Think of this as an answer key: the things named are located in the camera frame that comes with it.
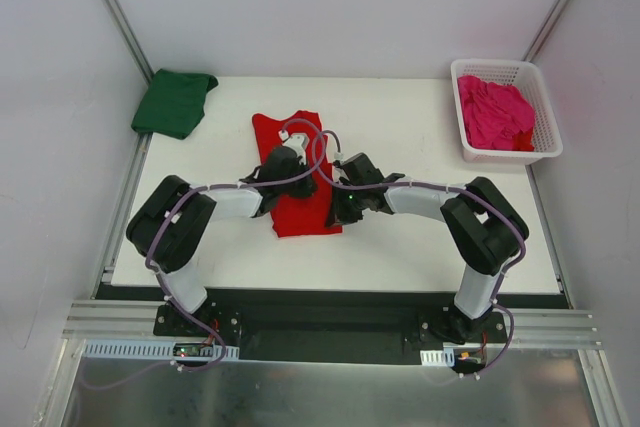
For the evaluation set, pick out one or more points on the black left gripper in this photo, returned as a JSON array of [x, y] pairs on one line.
[[298, 182]]

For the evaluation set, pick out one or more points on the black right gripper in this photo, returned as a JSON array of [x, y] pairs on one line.
[[342, 208]]

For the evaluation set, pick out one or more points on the red t shirt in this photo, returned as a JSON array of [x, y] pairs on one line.
[[291, 216]]

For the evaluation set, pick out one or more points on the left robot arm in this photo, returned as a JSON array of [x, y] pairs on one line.
[[169, 226]]

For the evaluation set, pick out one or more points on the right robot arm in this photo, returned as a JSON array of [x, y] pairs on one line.
[[486, 229]]

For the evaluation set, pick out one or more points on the folded green t shirt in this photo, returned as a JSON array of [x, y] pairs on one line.
[[173, 104]]

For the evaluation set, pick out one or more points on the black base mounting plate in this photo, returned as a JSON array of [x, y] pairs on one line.
[[374, 328]]

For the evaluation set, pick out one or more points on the pink t shirt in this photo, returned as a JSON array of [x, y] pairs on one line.
[[493, 113]]

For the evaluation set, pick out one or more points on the white plastic laundry basket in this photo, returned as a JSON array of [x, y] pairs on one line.
[[527, 78]]

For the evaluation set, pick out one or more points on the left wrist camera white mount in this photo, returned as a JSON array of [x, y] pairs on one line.
[[297, 142]]

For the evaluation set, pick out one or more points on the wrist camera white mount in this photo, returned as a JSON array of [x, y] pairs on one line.
[[297, 142], [338, 158]]

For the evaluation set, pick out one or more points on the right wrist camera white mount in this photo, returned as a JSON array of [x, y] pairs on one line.
[[338, 158]]

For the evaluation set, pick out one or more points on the right white slotted cable duct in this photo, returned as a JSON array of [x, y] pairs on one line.
[[437, 358]]

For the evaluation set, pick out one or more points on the white slotted cable duct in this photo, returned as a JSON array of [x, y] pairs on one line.
[[158, 350], [437, 358]]

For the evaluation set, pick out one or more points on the aluminium frame rail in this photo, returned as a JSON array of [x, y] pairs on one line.
[[534, 328]]

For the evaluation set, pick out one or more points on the left white slotted cable duct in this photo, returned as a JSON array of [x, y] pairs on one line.
[[158, 350]]

